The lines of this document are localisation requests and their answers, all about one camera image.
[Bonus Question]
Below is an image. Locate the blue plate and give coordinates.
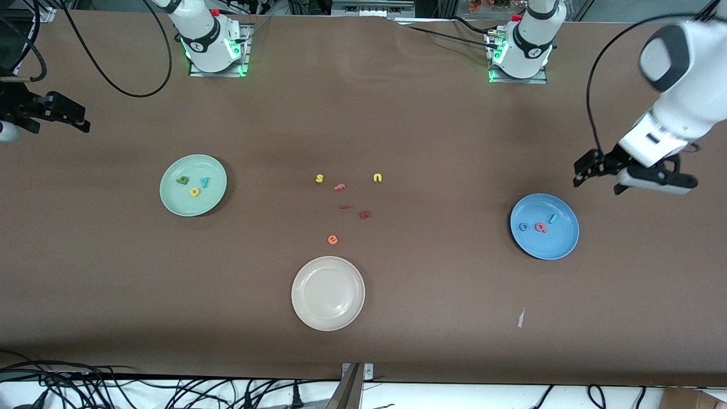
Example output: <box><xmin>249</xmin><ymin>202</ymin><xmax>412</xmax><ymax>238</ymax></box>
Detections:
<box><xmin>509</xmin><ymin>193</ymin><xmax>580</xmax><ymax>261</ymax></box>

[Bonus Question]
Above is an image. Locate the green plate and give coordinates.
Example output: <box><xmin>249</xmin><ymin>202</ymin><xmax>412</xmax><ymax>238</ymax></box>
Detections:
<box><xmin>160</xmin><ymin>154</ymin><xmax>228</xmax><ymax>218</ymax></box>

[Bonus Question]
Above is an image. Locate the brown table cover sheet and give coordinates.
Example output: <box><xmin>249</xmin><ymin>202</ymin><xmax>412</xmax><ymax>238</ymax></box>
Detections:
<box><xmin>0</xmin><ymin>10</ymin><xmax>727</xmax><ymax>388</ymax></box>

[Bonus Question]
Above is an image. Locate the cardboard box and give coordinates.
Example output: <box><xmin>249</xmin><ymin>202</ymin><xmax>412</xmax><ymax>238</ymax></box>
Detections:
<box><xmin>662</xmin><ymin>386</ymin><xmax>727</xmax><ymax>409</ymax></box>

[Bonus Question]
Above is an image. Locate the beige plate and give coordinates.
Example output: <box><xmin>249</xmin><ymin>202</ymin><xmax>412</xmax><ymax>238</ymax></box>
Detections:
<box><xmin>291</xmin><ymin>256</ymin><xmax>366</xmax><ymax>332</ymax></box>

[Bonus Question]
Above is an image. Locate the grey metal beam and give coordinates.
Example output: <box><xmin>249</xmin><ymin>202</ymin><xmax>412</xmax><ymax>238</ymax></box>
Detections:
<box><xmin>325</xmin><ymin>364</ymin><xmax>365</xmax><ymax>409</ymax></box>

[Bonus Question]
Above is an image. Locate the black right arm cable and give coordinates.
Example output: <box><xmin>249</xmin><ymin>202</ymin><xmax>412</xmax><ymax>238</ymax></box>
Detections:
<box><xmin>60</xmin><ymin>0</ymin><xmax>173</xmax><ymax>97</ymax></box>

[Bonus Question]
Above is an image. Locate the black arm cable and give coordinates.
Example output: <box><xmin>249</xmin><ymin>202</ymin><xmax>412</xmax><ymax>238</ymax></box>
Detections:
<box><xmin>60</xmin><ymin>0</ymin><xmax>173</xmax><ymax>97</ymax></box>
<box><xmin>587</xmin><ymin>11</ymin><xmax>727</xmax><ymax>151</ymax></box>

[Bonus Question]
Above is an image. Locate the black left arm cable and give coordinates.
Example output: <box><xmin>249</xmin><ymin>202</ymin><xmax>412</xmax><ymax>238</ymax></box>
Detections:
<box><xmin>587</xmin><ymin>11</ymin><xmax>727</xmax><ymax>151</ymax></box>

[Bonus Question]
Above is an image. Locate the aluminium frame profile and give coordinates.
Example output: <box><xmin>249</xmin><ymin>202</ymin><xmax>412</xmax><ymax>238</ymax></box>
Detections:
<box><xmin>684</xmin><ymin>0</ymin><xmax>717</xmax><ymax>39</ymax></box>
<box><xmin>20</xmin><ymin>0</ymin><xmax>57</xmax><ymax>63</ymax></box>

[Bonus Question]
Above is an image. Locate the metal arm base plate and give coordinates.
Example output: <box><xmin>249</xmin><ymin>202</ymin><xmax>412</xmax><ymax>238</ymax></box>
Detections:
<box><xmin>189</xmin><ymin>23</ymin><xmax>251</xmax><ymax>78</ymax></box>
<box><xmin>487</xmin><ymin>28</ymin><xmax>549</xmax><ymax>85</ymax></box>

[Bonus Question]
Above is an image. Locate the black cable on table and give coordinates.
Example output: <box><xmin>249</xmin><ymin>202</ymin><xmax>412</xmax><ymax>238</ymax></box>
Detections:
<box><xmin>404</xmin><ymin>26</ymin><xmax>498</xmax><ymax>45</ymax></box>
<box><xmin>449</xmin><ymin>16</ymin><xmax>500</xmax><ymax>36</ymax></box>

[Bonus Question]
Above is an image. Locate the long black cable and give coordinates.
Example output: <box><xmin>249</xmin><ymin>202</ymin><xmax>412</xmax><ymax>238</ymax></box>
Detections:
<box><xmin>0</xmin><ymin>359</ymin><xmax>137</xmax><ymax>377</ymax></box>

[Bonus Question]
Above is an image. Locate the grey metal frame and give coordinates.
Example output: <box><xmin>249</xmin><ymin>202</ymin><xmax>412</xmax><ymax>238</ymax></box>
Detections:
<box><xmin>331</xmin><ymin>0</ymin><xmax>416</xmax><ymax>18</ymax></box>

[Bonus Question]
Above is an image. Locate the small metal bracket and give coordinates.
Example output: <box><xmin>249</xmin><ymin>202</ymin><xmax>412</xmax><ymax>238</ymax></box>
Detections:
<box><xmin>341</xmin><ymin>362</ymin><xmax>375</xmax><ymax>381</ymax></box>

